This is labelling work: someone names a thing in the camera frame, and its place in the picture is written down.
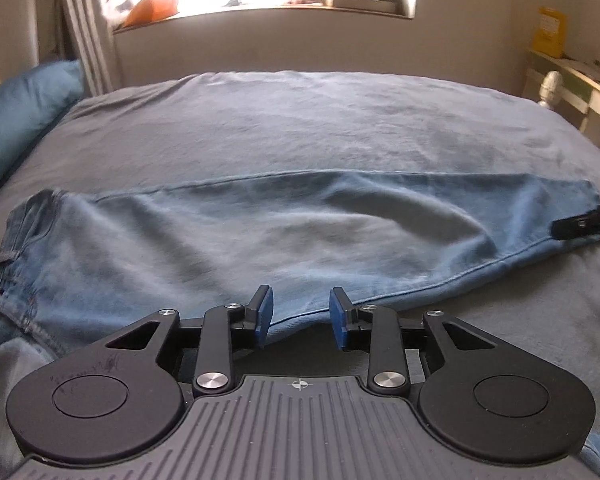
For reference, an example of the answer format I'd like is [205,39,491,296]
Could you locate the yellow box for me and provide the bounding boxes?
[532,7,568,58]

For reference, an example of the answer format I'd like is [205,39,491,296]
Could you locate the orange bag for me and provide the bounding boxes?
[122,0,181,28]

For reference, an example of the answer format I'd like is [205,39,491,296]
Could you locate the grey curtain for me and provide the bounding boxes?
[55,0,118,96]

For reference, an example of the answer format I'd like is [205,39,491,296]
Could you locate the light blue jeans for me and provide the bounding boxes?
[0,170,600,391]

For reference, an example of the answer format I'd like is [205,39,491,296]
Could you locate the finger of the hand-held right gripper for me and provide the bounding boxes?
[552,198,600,242]

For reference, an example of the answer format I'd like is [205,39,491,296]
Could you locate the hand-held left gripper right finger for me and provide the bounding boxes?
[327,286,517,398]

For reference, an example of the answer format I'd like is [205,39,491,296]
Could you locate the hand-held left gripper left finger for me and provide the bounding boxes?
[87,284,276,397]

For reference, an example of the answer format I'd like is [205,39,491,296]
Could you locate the cardboard box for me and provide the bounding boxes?
[327,0,411,17]

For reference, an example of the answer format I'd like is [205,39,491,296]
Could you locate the teal blue duvet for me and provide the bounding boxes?
[0,59,88,206]

